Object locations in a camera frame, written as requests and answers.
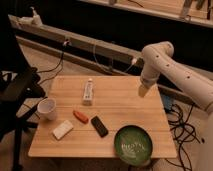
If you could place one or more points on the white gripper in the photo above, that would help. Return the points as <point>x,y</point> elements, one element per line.
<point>142,90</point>

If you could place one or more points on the white bottle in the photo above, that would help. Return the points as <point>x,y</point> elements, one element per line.
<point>88,92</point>

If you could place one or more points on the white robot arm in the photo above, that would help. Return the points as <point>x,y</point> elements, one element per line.
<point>158,60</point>

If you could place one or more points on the green ceramic bowl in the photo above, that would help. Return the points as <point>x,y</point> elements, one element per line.
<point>133,145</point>

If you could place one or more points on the blue box on floor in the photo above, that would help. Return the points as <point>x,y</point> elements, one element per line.
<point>167,102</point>

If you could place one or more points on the wooden table board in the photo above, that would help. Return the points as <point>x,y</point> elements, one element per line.
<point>116,102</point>

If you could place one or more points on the black remote control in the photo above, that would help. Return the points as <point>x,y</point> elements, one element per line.
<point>99,126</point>

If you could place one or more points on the orange carrot toy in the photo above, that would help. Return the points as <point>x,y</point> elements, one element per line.
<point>81,117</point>

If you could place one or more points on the white rectangular block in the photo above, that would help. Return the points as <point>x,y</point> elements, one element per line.
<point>61,130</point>

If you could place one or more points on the white paper cup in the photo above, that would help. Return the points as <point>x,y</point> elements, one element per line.
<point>47,108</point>

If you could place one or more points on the black office chair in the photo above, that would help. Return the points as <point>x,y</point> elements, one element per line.
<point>18,81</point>

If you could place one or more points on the grey metal rail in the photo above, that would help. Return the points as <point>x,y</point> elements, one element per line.
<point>53,37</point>

